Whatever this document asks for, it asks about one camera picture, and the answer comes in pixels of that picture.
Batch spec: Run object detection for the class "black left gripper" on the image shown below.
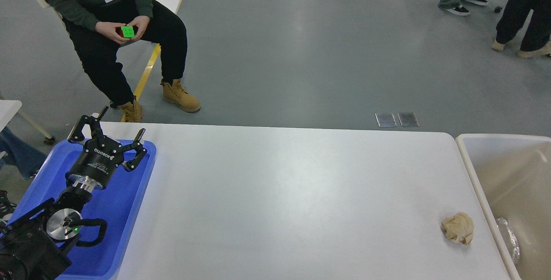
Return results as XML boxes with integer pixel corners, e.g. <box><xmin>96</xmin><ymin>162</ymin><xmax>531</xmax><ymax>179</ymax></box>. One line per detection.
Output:
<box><xmin>65</xmin><ymin>106</ymin><xmax>147</xmax><ymax>190</ymax></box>

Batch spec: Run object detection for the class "aluminium foil tray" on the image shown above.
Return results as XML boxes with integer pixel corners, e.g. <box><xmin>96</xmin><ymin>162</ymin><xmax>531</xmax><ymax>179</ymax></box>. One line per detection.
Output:
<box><xmin>496</xmin><ymin>217</ymin><xmax>521</xmax><ymax>265</ymax></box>

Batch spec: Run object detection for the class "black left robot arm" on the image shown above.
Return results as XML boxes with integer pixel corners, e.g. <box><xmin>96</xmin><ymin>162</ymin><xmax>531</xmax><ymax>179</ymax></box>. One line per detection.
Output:
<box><xmin>1</xmin><ymin>115</ymin><xmax>157</xmax><ymax>280</ymax></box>

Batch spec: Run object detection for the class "tan boot left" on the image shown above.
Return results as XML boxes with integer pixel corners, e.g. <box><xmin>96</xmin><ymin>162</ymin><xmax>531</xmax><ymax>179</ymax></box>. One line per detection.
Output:
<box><xmin>109</xmin><ymin>96</ymin><xmax>144</xmax><ymax>123</ymax></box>

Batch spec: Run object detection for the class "tan boot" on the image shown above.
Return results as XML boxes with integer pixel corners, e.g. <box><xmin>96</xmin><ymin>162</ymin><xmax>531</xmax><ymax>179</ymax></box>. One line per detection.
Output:
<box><xmin>160</xmin><ymin>79</ymin><xmax>201</xmax><ymax>113</ymax></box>
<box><xmin>109</xmin><ymin>96</ymin><xmax>144</xmax><ymax>123</ymax></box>

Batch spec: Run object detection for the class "blue plastic tray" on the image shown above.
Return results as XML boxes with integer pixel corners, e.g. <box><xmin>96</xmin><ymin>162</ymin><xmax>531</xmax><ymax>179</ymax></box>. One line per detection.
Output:
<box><xmin>11</xmin><ymin>141</ymin><xmax>157</xmax><ymax>280</ymax></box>

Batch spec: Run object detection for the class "blue jeans leg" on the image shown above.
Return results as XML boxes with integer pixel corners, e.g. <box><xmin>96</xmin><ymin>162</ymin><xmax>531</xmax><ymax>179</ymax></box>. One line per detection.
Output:
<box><xmin>0</xmin><ymin>127</ymin><xmax>46</xmax><ymax>180</ymax></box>

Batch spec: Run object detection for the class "tan boot right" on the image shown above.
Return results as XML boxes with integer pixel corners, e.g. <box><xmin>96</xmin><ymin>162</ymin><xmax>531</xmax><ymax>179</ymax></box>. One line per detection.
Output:
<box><xmin>160</xmin><ymin>79</ymin><xmax>201</xmax><ymax>113</ymax></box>

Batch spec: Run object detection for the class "white side table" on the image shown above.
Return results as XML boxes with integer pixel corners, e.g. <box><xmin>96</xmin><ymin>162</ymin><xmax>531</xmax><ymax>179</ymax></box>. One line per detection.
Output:
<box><xmin>0</xmin><ymin>95</ymin><xmax>56</xmax><ymax>145</ymax></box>

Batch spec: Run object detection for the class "green puzzle cube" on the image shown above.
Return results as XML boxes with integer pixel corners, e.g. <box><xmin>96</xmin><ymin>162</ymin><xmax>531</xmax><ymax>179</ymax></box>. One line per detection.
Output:
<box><xmin>118</xmin><ymin>25</ymin><xmax>135</xmax><ymax>39</ymax></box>

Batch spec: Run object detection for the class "seated person in green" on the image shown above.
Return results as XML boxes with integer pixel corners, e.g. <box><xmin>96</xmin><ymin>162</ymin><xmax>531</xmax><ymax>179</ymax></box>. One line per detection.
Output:
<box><xmin>45</xmin><ymin>0</ymin><xmax>188</xmax><ymax>106</ymax></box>

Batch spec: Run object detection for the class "white stool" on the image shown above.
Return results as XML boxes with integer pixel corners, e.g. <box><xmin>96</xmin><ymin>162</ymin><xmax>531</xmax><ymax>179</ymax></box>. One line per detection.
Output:
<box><xmin>36</xmin><ymin>0</ymin><xmax>182</xmax><ymax>20</ymax></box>

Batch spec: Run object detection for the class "left metal floor plate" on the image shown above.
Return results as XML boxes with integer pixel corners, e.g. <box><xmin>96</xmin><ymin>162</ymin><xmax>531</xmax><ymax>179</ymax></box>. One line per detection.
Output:
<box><xmin>375</xmin><ymin>113</ymin><xmax>397</xmax><ymax>128</ymax></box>

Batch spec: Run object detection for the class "metal floor plate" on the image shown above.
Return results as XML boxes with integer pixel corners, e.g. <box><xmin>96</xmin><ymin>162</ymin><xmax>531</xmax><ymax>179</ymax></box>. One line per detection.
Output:
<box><xmin>397</xmin><ymin>113</ymin><xmax>420</xmax><ymax>127</ymax></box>
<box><xmin>375</xmin><ymin>113</ymin><xmax>397</xmax><ymax>128</ymax></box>

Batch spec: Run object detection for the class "right metal floor plate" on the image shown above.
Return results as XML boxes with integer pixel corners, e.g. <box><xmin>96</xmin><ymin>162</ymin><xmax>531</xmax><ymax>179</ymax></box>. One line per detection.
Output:
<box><xmin>397</xmin><ymin>113</ymin><xmax>420</xmax><ymax>127</ymax></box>

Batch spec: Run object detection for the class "crumpled brown paper ball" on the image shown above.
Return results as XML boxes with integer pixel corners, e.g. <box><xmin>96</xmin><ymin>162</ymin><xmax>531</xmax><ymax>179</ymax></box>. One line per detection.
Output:
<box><xmin>441</xmin><ymin>212</ymin><xmax>474</xmax><ymax>245</ymax></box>

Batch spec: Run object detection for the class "beige plastic bin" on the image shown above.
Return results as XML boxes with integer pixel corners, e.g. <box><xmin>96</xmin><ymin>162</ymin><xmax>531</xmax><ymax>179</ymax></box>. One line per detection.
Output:
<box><xmin>456</xmin><ymin>134</ymin><xmax>551</xmax><ymax>280</ymax></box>

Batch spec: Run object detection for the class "standing person in black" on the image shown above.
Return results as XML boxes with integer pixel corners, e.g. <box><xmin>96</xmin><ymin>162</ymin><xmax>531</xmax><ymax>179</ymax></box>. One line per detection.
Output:
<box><xmin>491</xmin><ymin>0</ymin><xmax>551</xmax><ymax>58</ymax></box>

